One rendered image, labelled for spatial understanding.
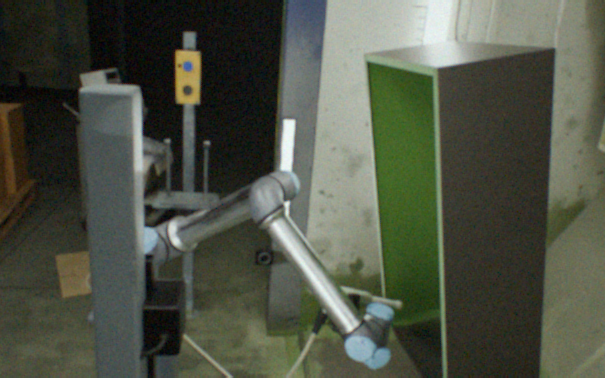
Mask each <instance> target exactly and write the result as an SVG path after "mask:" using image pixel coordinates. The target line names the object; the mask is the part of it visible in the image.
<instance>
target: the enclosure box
mask: <svg viewBox="0 0 605 378"><path fill-rule="evenodd" d="M555 53H556V48H546V47H531V46H517V45H502V44H487V43H474V42H459V40H449V42H448V40H445V42H439V43H431V44H425V45H418V46H411V47H405V48H398V49H392V50H384V51H378V52H371V53H365V54H364V59H365V73H366V85H367V99H368V111H369V125H370V137H371V151H372V163H373V177H374V189H375V203H376V215H377V229H378V242H379V255H380V268H381V281H382V294H383V298H384V300H390V301H394V302H395V301H398V302H401V303H402V307H401V308H400V309H397V308H394V307H392V306H387V307H389V308H391V309H392V310H393V312H394V319H393V321H392V327H391V331H392V332H393V334H394V335H395V337H396V338H397V340H398V341H399V343H400V344H401V346H402V348H403V349H404V352H405V353H406V355H407V356H408V358H409V359H410V361H411V363H412V364H414V366H415V367H416V369H417V370H418V372H419V373H420V375H421V376H422V378H539V373H541V352H542V331H543V309H544V288H545V266H546V245H547V224H548V203H549V181H550V160H551V138H552V117H553V96H554V75H555Z"/></svg>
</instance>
